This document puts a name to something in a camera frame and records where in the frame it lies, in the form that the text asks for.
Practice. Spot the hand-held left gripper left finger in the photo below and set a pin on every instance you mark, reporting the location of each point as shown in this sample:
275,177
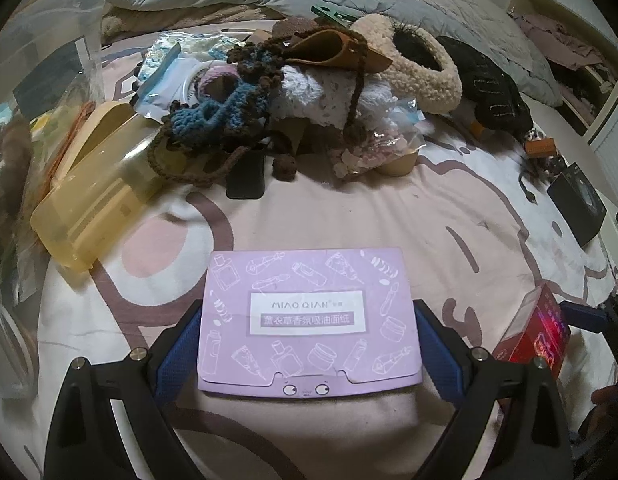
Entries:
181,355

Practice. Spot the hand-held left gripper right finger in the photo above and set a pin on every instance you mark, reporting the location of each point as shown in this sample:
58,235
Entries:
439,355

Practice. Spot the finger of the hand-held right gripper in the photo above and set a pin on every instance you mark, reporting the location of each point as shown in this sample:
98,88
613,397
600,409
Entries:
584,315

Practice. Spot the red box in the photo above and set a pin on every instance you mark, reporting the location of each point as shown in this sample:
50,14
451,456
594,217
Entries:
534,330

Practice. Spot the purple paper packet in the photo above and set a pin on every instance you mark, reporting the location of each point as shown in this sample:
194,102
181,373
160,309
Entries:
309,340

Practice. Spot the person's right hand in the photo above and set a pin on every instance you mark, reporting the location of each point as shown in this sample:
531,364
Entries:
609,395

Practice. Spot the black product box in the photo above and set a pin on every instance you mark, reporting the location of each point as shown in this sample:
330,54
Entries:
576,205

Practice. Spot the orange-brown block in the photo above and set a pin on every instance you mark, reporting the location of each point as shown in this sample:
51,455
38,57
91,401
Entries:
539,147

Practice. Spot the black phone case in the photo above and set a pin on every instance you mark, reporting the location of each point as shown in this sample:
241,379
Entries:
246,182

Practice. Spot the yellow plastic case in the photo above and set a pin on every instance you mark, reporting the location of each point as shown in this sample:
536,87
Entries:
89,195

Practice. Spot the white cabinet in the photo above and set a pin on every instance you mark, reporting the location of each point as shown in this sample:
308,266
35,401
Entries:
614,130

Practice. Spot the small tan container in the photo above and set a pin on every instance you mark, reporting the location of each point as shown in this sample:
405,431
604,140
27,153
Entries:
401,165

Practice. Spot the bag of pink flakes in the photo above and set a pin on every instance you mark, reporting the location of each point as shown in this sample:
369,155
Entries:
374,152

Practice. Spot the black knitted garment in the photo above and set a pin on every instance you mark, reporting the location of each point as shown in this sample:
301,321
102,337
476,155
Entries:
489,85

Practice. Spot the beige fleece hat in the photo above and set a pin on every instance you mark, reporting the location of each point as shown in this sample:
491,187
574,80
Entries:
429,90

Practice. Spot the shelf with clothes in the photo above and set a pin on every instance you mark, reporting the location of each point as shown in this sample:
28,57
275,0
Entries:
564,45

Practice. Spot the clear packet with blue edge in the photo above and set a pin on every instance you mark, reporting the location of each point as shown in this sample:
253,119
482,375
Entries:
164,82

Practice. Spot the pink knitted item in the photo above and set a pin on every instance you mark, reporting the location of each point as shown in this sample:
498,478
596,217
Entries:
216,80

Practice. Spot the white knitted cloth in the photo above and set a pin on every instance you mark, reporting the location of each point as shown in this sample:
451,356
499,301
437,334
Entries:
324,92

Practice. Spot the dark grey box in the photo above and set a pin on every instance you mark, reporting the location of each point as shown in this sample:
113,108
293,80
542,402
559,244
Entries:
49,80

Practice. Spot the brown leather pouch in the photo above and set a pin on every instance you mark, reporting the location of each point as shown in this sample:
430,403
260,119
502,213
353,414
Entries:
334,55

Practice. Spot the clear plastic storage bin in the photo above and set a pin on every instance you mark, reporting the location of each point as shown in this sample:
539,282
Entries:
64,20

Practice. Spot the green clip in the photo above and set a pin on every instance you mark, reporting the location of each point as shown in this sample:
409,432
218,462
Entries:
334,14

